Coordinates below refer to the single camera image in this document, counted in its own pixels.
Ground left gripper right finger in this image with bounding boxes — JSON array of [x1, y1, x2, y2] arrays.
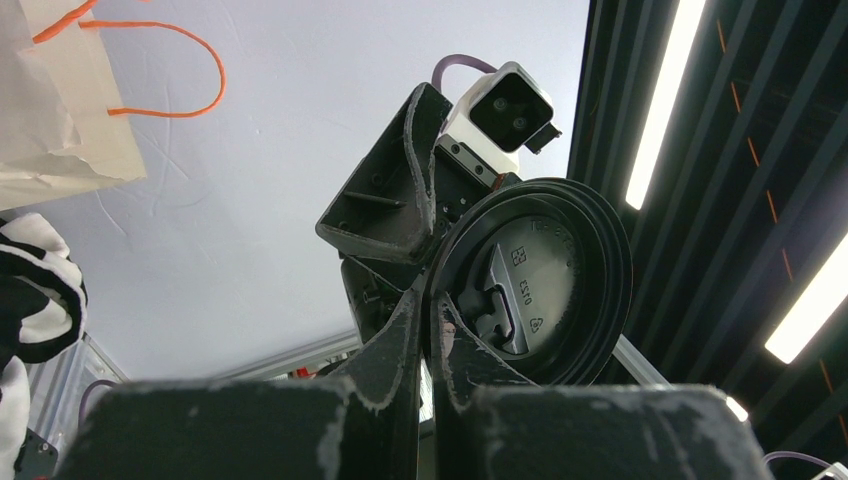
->
[[430, 292, 770, 479]]

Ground black coffee lid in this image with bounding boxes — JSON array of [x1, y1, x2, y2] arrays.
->
[[427, 177, 633, 385]]

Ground brown paper bag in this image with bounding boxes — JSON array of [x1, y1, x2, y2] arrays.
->
[[1, 1, 226, 210]]

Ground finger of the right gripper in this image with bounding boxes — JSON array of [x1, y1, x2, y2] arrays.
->
[[315, 82, 452, 264]]

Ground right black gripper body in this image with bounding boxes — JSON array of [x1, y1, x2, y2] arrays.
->
[[339, 140, 521, 343]]

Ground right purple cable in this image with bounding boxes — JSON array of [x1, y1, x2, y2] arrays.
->
[[430, 54, 498, 93]]

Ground aluminium frame rail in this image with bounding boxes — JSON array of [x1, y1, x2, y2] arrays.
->
[[26, 327, 670, 465]]

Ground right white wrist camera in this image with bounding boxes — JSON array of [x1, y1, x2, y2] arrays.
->
[[431, 54, 562, 178]]

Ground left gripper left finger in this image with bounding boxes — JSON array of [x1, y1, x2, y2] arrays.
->
[[57, 288, 422, 479]]

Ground black white striped cloth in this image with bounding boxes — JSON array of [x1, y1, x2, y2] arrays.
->
[[1, 213, 88, 479]]

